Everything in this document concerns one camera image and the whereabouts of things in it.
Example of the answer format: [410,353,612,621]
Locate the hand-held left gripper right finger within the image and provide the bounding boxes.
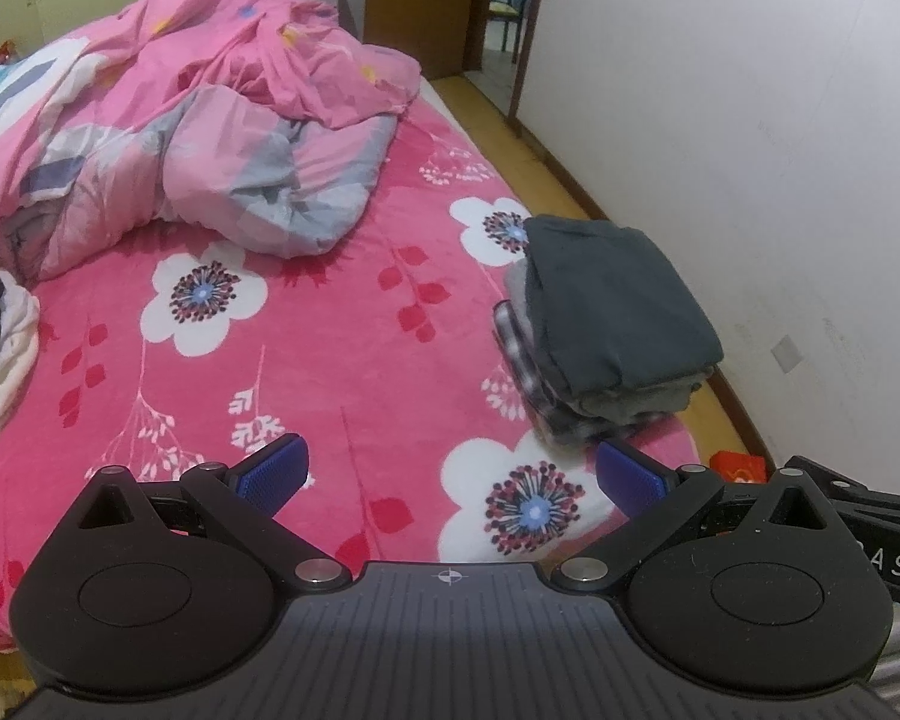
[551,441,833,592]

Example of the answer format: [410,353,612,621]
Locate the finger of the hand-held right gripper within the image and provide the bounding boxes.
[789,454,900,522]

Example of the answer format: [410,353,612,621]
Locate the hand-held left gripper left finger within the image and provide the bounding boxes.
[75,433,350,592]

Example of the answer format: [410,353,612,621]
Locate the dark grey pants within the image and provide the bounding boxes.
[523,214,725,400]

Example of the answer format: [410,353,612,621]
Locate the stack of folded clothes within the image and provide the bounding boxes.
[504,255,713,425]

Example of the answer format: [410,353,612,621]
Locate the red packet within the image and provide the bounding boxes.
[709,450,767,482]

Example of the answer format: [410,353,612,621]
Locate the pink floral blanket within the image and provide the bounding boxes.
[0,86,702,650]

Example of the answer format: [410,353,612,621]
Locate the folded plaid garment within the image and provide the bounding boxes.
[493,300,646,451]

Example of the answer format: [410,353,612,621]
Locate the white cloth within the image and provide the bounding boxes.
[0,285,42,436]

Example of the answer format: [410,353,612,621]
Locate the pink patterned quilt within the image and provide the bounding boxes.
[0,0,422,290]

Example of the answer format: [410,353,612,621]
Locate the chair with yellow cushion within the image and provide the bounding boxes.
[486,0,537,53]

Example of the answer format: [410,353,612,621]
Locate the wooden door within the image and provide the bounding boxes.
[364,0,500,80]

